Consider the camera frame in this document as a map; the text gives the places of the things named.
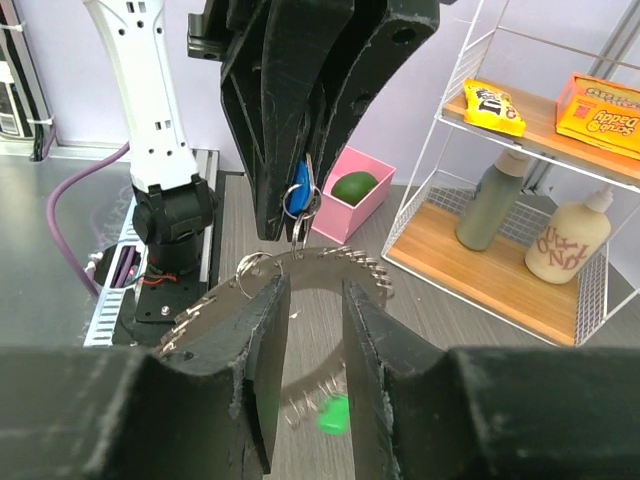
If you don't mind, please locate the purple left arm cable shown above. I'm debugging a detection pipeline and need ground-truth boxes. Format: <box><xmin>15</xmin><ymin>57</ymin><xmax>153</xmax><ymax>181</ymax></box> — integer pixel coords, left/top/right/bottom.
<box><xmin>47</xmin><ymin>142</ymin><xmax>131</xmax><ymax>299</ymax></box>

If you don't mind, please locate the olive green cylinder bottle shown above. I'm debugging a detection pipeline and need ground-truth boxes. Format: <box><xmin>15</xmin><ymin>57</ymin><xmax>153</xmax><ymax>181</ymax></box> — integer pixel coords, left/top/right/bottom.
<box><xmin>455</xmin><ymin>149</ymin><xmax>530</xmax><ymax>251</ymax></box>

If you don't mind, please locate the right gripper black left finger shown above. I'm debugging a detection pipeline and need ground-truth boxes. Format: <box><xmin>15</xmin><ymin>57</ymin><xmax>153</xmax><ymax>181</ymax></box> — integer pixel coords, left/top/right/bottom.
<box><xmin>1</xmin><ymin>275</ymin><xmax>291</xmax><ymax>479</ymax></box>

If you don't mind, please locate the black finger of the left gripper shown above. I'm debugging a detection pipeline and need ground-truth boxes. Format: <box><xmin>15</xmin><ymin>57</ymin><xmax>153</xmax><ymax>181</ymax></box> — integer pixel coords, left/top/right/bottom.
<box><xmin>219</xmin><ymin>0</ymin><xmax>359</xmax><ymax>244</ymax></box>
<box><xmin>313</xmin><ymin>0</ymin><xmax>440</xmax><ymax>186</ymax></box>

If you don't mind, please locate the green lime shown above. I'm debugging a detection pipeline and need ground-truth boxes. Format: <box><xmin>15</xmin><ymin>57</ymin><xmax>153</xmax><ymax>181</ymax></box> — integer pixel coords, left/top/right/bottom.
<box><xmin>331</xmin><ymin>171</ymin><xmax>378</xmax><ymax>206</ymax></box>

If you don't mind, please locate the blue tag key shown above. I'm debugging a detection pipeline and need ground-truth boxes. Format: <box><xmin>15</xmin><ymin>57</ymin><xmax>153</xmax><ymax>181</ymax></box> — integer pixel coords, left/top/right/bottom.
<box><xmin>282</xmin><ymin>153</ymin><xmax>321</xmax><ymax>220</ymax></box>

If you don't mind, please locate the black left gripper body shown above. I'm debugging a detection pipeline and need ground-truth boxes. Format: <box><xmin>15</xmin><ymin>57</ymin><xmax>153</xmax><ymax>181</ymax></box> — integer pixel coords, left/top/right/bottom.
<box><xmin>188</xmin><ymin>1</ymin><xmax>445</xmax><ymax>65</ymax></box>

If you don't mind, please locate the white wire wooden shelf rack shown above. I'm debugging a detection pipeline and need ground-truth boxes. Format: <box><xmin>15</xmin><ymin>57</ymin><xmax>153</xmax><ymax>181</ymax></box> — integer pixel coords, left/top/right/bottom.
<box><xmin>383</xmin><ymin>1</ymin><xmax>639</xmax><ymax>347</ymax></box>

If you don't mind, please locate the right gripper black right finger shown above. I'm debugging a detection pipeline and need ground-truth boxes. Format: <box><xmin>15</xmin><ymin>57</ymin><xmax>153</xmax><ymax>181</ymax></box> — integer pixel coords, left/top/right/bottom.
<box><xmin>342</xmin><ymin>281</ymin><xmax>639</xmax><ymax>479</ymax></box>

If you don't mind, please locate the orange snack box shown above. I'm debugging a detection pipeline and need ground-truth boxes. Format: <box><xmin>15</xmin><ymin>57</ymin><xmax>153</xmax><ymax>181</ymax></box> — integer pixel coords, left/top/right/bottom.
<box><xmin>555</xmin><ymin>73</ymin><xmax>639</xmax><ymax>160</ymax></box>

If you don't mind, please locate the pink plastic tray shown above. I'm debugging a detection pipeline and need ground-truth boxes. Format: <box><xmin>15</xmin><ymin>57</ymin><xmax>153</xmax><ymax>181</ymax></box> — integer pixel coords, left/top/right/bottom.
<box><xmin>312</xmin><ymin>147</ymin><xmax>396</xmax><ymax>244</ymax></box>

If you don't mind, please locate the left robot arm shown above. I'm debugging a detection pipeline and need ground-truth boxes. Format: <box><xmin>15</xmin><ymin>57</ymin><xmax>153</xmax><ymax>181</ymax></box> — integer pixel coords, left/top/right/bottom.
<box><xmin>86</xmin><ymin>0</ymin><xmax>441</xmax><ymax>276</ymax></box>

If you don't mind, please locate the yellow M&M candy bag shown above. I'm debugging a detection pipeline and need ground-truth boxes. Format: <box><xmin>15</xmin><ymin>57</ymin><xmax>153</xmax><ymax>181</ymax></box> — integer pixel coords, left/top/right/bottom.
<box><xmin>463</xmin><ymin>78</ymin><xmax>526</xmax><ymax>137</ymax></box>

